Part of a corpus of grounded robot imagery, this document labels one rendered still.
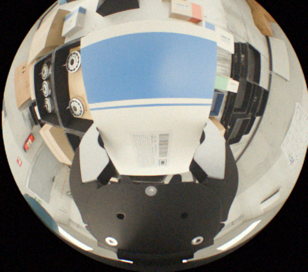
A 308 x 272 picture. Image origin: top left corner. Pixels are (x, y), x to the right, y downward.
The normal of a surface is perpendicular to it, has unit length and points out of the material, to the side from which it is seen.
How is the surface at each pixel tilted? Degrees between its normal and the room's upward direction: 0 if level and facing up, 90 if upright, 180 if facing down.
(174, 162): 0
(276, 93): 90
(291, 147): 90
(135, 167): 0
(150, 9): 0
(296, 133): 90
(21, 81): 78
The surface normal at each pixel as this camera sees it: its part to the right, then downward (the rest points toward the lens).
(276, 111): -1.00, 0.04
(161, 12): 0.04, 0.53
